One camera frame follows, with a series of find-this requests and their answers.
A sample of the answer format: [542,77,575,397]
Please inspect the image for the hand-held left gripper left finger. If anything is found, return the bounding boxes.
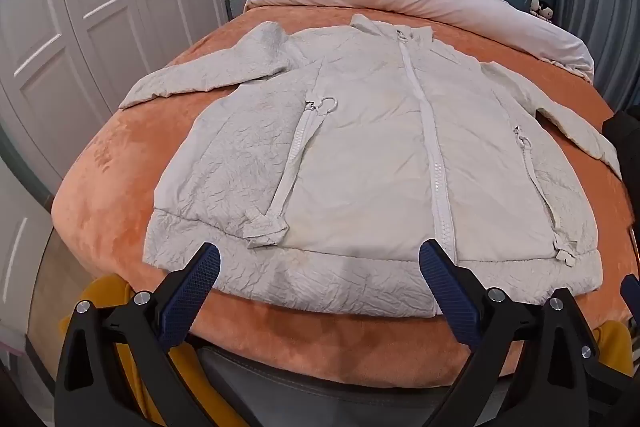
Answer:
[54,242,251,427]

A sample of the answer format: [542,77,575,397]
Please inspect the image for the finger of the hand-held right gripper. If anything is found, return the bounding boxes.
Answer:
[619,273,640,310]

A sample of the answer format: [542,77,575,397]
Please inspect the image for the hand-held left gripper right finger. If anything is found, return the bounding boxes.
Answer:
[419,239,640,427]

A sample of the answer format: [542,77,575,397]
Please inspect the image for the white crinkled zip jacket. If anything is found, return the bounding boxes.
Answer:
[119,13,623,320]

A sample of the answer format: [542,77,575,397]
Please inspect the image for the yellow clothing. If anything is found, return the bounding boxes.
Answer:
[59,274,632,427]

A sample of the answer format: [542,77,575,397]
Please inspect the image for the orange plush bedspread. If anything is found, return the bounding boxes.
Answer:
[50,4,636,390]

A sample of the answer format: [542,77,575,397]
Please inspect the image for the black and white plush toys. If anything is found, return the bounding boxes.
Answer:
[527,0,557,24]

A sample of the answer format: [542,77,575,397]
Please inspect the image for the white panelled wardrobe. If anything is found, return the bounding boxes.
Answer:
[0,0,247,358]

